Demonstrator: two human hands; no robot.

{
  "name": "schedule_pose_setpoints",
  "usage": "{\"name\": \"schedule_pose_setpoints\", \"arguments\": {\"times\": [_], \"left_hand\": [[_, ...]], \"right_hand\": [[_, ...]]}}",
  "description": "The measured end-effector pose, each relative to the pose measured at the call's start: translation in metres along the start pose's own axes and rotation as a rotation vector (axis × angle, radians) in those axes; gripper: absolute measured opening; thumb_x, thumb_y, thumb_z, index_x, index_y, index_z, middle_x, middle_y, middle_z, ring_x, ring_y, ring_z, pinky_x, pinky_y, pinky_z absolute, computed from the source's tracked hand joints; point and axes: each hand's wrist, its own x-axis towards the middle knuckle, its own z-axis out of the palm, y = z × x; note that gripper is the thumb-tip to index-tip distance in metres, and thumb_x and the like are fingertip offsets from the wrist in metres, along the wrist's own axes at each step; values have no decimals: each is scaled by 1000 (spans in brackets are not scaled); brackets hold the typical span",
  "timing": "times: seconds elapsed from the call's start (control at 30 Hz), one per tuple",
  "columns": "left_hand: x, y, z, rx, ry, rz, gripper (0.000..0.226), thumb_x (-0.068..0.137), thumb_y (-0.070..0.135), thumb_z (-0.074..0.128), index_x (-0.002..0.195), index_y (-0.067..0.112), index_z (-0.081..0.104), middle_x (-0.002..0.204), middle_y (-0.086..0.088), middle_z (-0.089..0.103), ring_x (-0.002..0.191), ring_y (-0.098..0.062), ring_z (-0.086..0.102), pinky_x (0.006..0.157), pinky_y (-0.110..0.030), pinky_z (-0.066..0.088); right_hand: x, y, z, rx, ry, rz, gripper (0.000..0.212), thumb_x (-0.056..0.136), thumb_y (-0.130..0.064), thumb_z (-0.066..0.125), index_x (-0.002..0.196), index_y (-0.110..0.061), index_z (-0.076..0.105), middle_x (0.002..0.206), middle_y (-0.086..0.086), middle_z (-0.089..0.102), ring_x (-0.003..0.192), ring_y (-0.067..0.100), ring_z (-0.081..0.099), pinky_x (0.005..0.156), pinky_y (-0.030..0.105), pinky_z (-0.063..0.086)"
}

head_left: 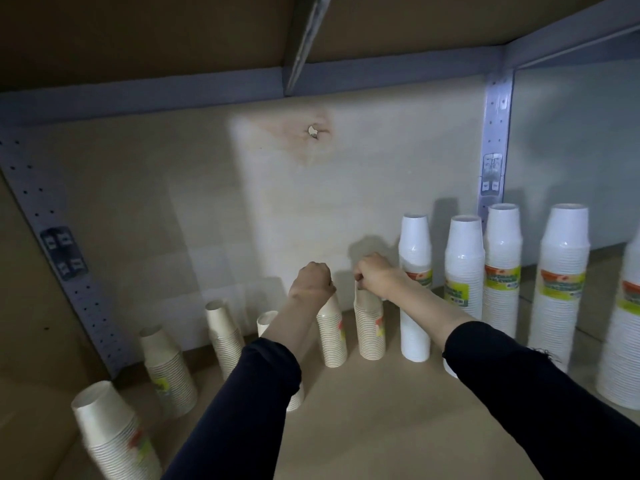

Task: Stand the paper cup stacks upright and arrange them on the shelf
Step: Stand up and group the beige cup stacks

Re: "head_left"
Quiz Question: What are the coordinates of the person's right hand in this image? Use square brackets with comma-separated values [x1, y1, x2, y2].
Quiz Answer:
[353, 252, 413, 301]

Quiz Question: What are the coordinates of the white metal shelf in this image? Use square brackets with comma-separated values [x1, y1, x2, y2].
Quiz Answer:
[0, 0, 640, 480]

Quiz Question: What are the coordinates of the person's left hand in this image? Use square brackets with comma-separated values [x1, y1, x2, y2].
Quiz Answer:
[287, 261, 337, 308]

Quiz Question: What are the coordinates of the white cup stack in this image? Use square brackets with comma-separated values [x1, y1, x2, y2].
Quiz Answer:
[442, 214, 487, 381]
[527, 203, 591, 375]
[481, 203, 524, 341]
[595, 229, 640, 411]
[397, 213, 433, 363]

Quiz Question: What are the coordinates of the person's left forearm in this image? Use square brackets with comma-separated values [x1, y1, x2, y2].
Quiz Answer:
[162, 294, 329, 480]

